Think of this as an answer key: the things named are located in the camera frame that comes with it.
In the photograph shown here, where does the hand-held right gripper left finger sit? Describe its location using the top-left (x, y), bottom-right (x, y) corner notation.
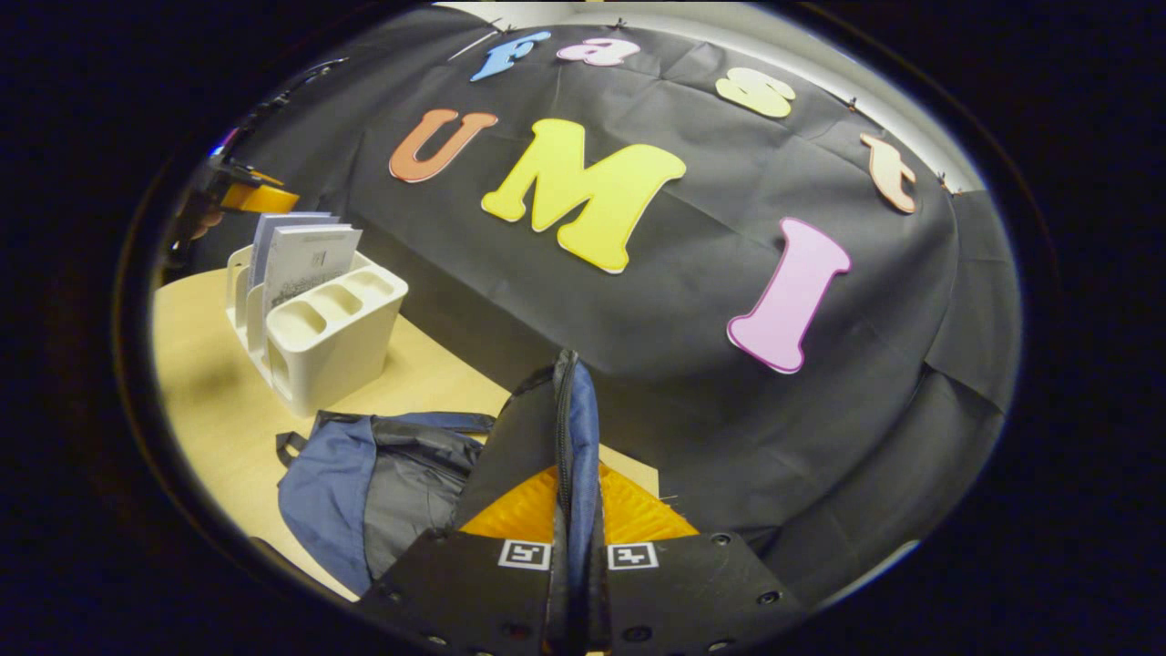
top-left (357, 466), bottom-right (558, 656)

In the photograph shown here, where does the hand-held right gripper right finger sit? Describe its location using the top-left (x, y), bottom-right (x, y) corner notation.
top-left (592, 463), bottom-right (807, 656)

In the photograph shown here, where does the pale lavender book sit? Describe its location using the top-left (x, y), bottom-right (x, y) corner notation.
top-left (248, 211), bottom-right (340, 292)

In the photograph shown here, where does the grey patterned book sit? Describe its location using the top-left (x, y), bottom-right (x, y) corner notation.
top-left (262, 224), bottom-right (363, 315)

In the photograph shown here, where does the blue schoolbag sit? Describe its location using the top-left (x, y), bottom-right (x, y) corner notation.
top-left (276, 349), bottom-right (609, 655)

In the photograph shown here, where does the cream plastic bookshelf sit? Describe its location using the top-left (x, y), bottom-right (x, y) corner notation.
top-left (225, 244), bottom-right (410, 418)

